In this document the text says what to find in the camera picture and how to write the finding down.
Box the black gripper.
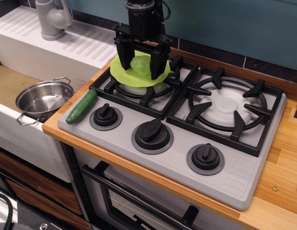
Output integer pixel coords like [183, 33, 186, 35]
[113, 7, 172, 80]

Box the light green toy cauliflower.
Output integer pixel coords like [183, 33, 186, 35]
[130, 55, 151, 76]

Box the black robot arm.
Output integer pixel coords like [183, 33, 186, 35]
[114, 0, 172, 80]

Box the lime green plastic plate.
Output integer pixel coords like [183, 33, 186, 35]
[110, 55, 171, 88]

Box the dark green toy pickle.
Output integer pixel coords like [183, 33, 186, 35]
[66, 89, 98, 125]

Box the small stainless steel pot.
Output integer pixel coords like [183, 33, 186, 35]
[15, 77, 74, 126]

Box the white toy sink unit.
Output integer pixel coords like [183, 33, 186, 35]
[0, 6, 116, 183]

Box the white left burner disc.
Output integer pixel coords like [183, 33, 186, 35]
[119, 70, 177, 98]

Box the white burner disc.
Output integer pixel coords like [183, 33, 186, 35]
[119, 70, 177, 98]
[194, 87, 260, 127]

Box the black left burner grate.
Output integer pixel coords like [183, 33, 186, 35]
[90, 51, 199, 120]

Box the black burner grate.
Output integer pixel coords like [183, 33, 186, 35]
[167, 67, 284, 157]
[90, 51, 199, 120]

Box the black left stove knob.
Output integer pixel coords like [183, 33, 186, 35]
[90, 103, 123, 131]

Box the black stove knob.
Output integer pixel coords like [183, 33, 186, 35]
[186, 143, 225, 176]
[131, 119, 174, 155]
[90, 103, 123, 131]

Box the black middle stove knob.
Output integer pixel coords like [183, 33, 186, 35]
[131, 119, 174, 155]

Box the white right burner disc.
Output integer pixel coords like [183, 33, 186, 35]
[194, 87, 260, 127]

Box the grey toy faucet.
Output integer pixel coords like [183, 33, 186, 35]
[35, 0, 73, 41]

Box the grey toy stove top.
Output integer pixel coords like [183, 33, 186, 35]
[57, 56, 287, 210]

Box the black right burner grate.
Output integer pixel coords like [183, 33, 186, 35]
[167, 67, 284, 157]

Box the black right stove knob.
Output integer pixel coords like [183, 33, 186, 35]
[186, 143, 225, 176]

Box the toy oven door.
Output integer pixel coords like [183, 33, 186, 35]
[75, 150, 241, 230]

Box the wooden drawer front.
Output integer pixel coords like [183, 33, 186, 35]
[0, 148, 89, 230]

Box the black oven door handle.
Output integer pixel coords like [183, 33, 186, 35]
[81, 165, 198, 230]

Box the black braided cable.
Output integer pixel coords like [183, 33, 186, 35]
[0, 191, 14, 227]

